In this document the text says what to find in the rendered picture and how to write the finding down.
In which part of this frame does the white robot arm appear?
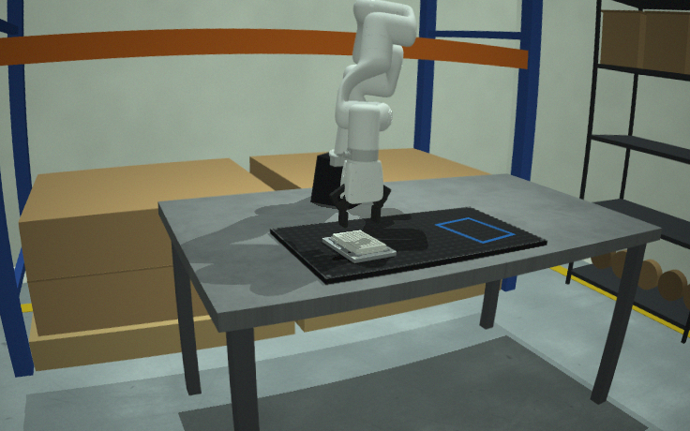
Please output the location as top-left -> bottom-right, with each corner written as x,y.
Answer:
329,0 -> 417,167

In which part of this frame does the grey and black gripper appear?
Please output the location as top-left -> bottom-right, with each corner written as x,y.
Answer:
329,159 -> 391,228

